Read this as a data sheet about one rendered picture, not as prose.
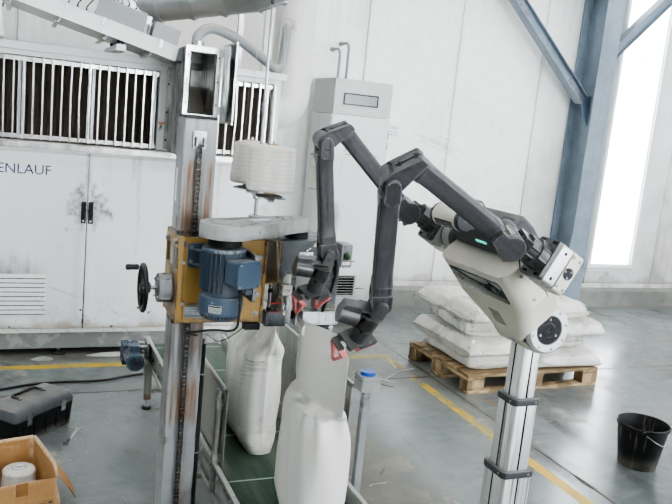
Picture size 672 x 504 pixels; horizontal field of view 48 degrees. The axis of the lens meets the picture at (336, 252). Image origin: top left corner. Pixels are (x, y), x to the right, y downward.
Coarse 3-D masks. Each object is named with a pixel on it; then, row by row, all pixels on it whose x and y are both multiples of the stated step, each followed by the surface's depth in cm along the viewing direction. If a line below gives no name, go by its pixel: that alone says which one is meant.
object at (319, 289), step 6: (312, 282) 258; (318, 282) 257; (324, 282) 259; (300, 288) 260; (306, 288) 261; (312, 288) 259; (318, 288) 259; (324, 288) 265; (306, 294) 258; (312, 294) 260; (318, 294) 261; (324, 294) 262
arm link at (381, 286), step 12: (396, 180) 187; (396, 192) 187; (384, 204) 192; (396, 204) 189; (384, 216) 194; (396, 216) 194; (384, 228) 196; (396, 228) 197; (384, 240) 198; (396, 240) 200; (384, 252) 200; (384, 264) 202; (372, 276) 207; (384, 276) 204; (372, 288) 207; (384, 288) 206; (372, 300) 208; (384, 300) 208
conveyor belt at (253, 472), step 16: (160, 352) 436; (208, 352) 444; (224, 352) 447; (224, 368) 420; (224, 448) 320; (240, 448) 321; (272, 448) 325; (224, 464) 305; (240, 464) 307; (256, 464) 308; (272, 464) 310; (240, 480) 293; (256, 480) 295; (272, 480) 296; (240, 496) 281; (256, 496) 282; (272, 496) 284
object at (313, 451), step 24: (312, 336) 277; (312, 360) 254; (336, 360) 245; (312, 384) 254; (336, 384) 246; (288, 408) 270; (312, 408) 253; (336, 408) 246; (288, 432) 266; (312, 432) 250; (336, 432) 249; (288, 456) 263; (312, 456) 249; (336, 456) 250; (288, 480) 262; (312, 480) 250; (336, 480) 251
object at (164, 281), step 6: (156, 276) 276; (162, 276) 270; (168, 276) 271; (156, 282) 276; (162, 282) 269; (168, 282) 270; (162, 288) 268; (168, 288) 269; (156, 294) 275; (162, 294) 269; (168, 294) 270; (156, 300) 274; (162, 300) 270; (168, 300) 271
